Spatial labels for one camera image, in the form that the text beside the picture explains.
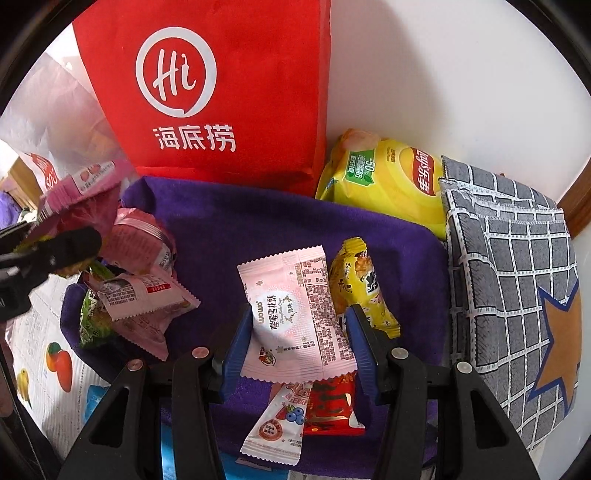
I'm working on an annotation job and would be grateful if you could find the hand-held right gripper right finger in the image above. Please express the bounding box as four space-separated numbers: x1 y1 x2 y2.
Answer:
345 305 539 480

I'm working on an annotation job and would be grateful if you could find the pink peach snack packet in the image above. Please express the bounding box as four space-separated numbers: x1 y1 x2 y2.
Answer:
104 208 178 278

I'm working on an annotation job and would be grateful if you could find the yellow chips bag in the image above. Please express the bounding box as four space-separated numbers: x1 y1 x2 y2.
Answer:
315 129 448 241

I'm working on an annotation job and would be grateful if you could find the red paper bag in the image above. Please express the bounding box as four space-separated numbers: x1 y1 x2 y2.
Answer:
73 0 332 197

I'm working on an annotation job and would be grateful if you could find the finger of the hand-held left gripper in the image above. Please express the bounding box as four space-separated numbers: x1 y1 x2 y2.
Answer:
0 222 28 257
18 227 102 278

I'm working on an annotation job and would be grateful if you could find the white plastic shopping bag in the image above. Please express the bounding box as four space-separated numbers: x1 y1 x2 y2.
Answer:
0 52 134 217

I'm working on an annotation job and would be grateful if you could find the pale pink red-label packet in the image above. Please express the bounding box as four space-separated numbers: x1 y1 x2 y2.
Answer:
85 272 201 361

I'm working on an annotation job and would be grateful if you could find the yellow snack packet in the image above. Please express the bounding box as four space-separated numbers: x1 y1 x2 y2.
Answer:
328 237 402 340

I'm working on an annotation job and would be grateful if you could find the white berry print packet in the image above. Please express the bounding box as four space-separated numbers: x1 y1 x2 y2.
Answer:
240 381 315 462

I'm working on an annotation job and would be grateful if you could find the magenta snack packet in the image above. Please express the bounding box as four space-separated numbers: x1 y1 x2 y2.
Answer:
14 160 134 278

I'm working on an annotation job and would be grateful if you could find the red snack packet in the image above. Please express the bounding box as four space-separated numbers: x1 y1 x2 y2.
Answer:
302 371 365 437

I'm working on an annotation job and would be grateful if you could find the brown wooden door frame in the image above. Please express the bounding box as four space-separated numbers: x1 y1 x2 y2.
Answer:
556 157 591 241

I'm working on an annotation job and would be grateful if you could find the green snack packet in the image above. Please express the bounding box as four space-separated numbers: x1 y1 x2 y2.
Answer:
78 261 116 349

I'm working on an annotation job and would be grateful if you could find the fruit print tablecloth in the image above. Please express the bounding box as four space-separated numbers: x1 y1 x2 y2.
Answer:
7 277 112 457

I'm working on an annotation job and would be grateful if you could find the purple towel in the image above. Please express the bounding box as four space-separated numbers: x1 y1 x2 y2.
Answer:
60 176 451 472

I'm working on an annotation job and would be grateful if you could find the pale pink star-print packet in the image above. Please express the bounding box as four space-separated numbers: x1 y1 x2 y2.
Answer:
237 246 358 381

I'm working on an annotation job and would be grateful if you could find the grey checked folded cloth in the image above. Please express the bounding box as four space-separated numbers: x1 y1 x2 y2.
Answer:
438 155 581 450

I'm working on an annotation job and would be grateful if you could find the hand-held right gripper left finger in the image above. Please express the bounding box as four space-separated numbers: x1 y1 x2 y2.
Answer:
58 311 254 480

